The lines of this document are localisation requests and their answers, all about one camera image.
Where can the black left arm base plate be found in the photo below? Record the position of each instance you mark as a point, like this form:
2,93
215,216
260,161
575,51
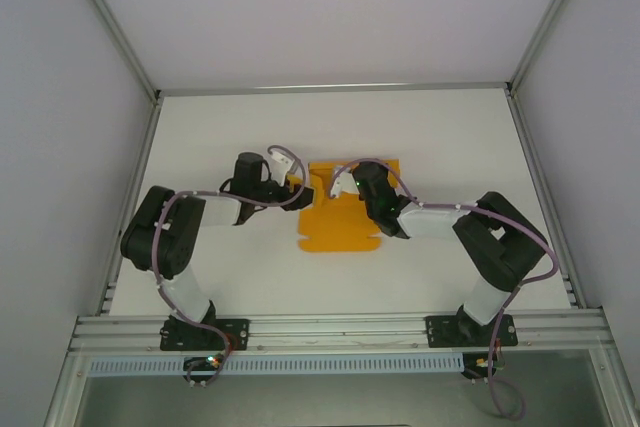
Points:
237,332

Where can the grey metal base panel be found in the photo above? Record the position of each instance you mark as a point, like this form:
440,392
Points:
325,402

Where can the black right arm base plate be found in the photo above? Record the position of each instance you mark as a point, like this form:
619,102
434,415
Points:
440,332

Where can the wide grooved aluminium mounting rail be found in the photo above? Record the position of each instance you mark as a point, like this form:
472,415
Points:
340,332

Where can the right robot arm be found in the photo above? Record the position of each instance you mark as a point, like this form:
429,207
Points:
435,222

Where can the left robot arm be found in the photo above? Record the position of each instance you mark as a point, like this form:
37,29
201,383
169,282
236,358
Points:
185,292

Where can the aluminium frame post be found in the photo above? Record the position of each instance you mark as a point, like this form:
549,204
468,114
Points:
546,22
114,22

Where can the small black electronics board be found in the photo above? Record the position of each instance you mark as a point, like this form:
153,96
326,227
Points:
480,364
205,362

